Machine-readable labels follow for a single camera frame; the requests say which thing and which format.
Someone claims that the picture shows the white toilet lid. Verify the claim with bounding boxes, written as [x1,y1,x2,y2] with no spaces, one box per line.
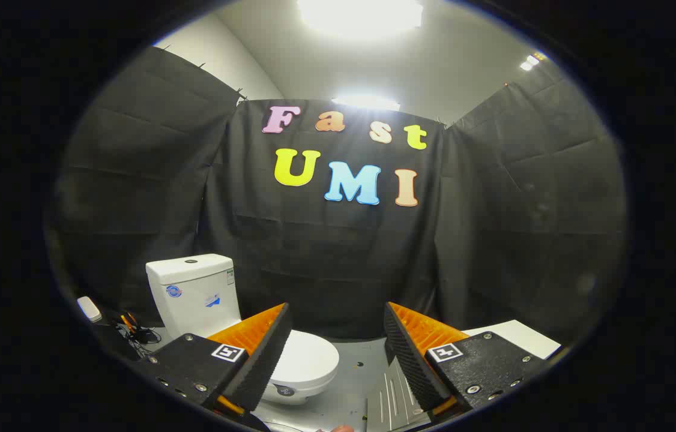
[265,329,340,389]

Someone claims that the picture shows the small white device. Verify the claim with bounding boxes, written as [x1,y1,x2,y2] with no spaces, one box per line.
[77,296,103,323]

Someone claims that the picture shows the grey drawer cabinet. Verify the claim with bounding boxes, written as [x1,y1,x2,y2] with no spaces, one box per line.
[366,320,562,432]

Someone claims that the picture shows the large ceiling light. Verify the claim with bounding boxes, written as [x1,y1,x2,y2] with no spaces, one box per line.
[297,0,424,38]

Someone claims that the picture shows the white ceramic toilet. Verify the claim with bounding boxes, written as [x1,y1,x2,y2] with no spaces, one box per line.
[146,254,340,406]

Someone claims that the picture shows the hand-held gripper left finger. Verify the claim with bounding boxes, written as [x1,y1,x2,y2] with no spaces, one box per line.
[145,303,292,415]

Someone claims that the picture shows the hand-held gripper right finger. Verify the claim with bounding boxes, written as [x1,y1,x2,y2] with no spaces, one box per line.
[384,302,549,416]

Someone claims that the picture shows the long ceiling light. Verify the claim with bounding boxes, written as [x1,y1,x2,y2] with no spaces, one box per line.
[332,94,401,112]

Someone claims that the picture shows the black backdrop cloth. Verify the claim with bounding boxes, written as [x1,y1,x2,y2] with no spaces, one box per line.
[44,47,627,347]

